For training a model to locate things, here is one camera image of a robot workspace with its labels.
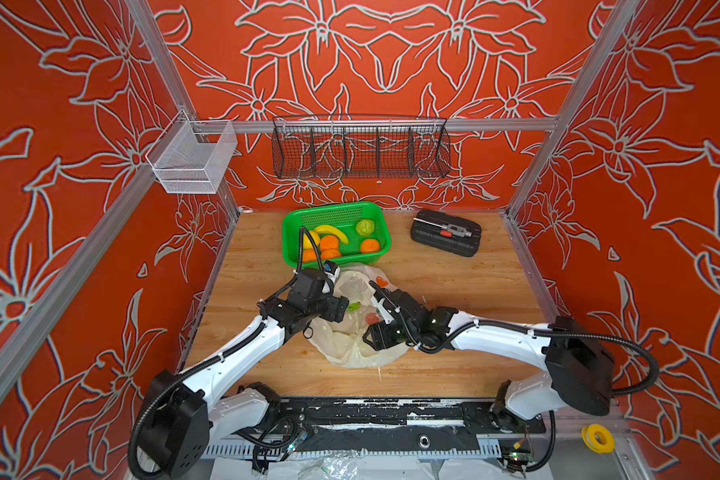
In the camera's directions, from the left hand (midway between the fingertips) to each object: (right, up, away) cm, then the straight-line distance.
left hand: (336, 294), depth 83 cm
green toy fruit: (+9, +20, +24) cm, 33 cm away
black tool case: (+38, +18, +21) cm, 47 cm away
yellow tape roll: (+62, -32, -13) cm, 70 cm away
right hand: (+9, -11, -3) cm, 14 cm away
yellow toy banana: (-5, +19, +27) cm, 34 cm away
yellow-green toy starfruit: (+5, -5, +7) cm, 10 cm away
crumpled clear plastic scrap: (+1, -37, -15) cm, 40 cm away
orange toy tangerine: (-3, +11, +15) cm, 19 cm away
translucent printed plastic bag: (+2, -13, -1) cm, 13 cm away
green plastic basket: (+1, +25, +31) cm, 40 cm away
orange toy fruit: (-10, +10, +18) cm, 23 cm away
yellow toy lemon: (-11, +15, +16) cm, 25 cm away
